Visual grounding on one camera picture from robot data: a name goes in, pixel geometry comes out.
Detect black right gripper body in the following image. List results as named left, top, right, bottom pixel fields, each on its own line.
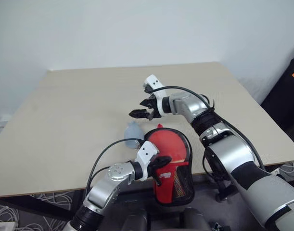
left=147, top=94, right=163, bottom=121

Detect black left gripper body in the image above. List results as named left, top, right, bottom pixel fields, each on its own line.
left=146, top=156, right=162, bottom=178

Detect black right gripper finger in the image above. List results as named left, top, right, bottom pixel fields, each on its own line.
left=139, top=97, right=154, bottom=108
left=128, top=108, right=151, bottom=119

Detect red black mesh paddle case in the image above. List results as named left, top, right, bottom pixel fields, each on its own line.
left=144, top=123, right=195, bottom=207

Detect pale blue small bag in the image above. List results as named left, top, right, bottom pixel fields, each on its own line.
left=123, top=122, right=145, bottom=150

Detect dark rounded shape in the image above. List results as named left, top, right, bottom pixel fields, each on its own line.
left=120, top=208, right=149, bottom=231

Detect black clamp under table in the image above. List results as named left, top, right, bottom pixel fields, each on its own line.
left=215, top=178, right=239, bottom=202

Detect black bag with orange tag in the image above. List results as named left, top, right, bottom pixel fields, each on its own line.
left=259, top=51, right=294, bottom=145

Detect white power strip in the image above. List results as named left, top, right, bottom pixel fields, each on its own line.
left=0, top=221, right=17, bottom=231

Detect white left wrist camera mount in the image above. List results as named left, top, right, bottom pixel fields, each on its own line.
left=134, top=141, right=161, bottom=182

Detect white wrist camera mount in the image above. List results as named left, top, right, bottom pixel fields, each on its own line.
left=134, top=141, right=161, bottom=182
left=143, top=75, right=170, bottom=116

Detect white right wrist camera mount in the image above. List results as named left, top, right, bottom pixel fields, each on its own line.
left=143, top=75, right=170, bottom=116

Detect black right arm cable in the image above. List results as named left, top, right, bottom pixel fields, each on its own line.
left=150, top=86, right=267, bottom=171

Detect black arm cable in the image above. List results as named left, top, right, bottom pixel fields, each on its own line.
left=150, top=86, right=267, bottom=171
left=84, top=137, right=145, bottom=200

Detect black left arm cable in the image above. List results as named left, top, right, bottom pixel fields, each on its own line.
left=84, top=137, right=145, bottom=200

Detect white floor cable tangle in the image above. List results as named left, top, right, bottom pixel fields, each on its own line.
left=278, top=162, right=294, bottom=191
left=0, top=190, right=82, bottom=231

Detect black table frame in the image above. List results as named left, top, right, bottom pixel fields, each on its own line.
left=28, top=190, right=89, bottom=218

